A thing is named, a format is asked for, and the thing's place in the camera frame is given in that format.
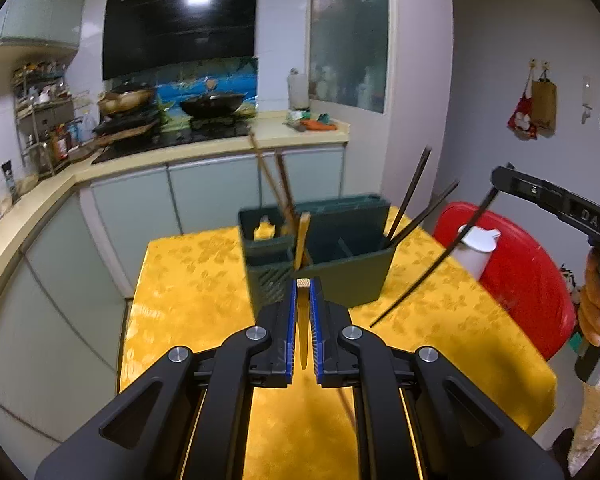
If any dark chopstick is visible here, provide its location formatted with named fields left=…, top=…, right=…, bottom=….
left=368, top=186, right=501, bottom=328
left=387, top=180, right=460, bottom=248
left=385, top=146, right=431, bottom=247

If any light wooden chopstick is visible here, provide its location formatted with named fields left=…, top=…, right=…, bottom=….
left=294, top=212, right=311, bottom=370

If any person's right hand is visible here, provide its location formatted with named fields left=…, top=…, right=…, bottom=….
left=578, top=249, right=600, bottom=347

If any red plastic chair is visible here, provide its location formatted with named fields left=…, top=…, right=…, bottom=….
left=431, top=201, right=579, bottom=362

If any red hanging decoration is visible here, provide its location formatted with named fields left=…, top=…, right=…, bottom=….
left=507, top=93, right=538, bottom=139

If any white thermos jug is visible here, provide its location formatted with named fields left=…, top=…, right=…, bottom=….
left=451, top=226, right=501, bottom=281

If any brown hanging bag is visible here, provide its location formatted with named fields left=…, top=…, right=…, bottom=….
left=531, top=68, right=557, bottom=132

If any yellow floral tablecloth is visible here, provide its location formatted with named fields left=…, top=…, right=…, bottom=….
left=120, top=228, right=557, bottom=479

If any dark green utensil holder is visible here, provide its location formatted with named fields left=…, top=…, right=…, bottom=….
left=237, top=194, right=396, bottom=313

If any black gas stove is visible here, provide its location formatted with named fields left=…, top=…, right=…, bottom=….
left=94, top=118, right=250, bottom=164

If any orange cloth on counter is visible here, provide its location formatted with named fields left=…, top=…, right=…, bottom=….
left=300, top=119, right=338, bottom=131

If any white plastic bottle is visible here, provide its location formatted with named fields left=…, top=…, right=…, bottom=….
left=287, top=67, right=310, bottom=110

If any brass coloured pan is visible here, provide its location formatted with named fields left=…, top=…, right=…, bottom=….
left=97, top=86, right=155, bottom=116

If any metal spice rack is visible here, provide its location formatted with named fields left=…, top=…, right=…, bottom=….
left=10, top=58, right=74, bottom=178

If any black wok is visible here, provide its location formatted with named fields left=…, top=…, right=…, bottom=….
left=180, top=92, right=246, bottom=120

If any black range hood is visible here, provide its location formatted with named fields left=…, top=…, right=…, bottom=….
left=102, top=0, right=258, bottom=80

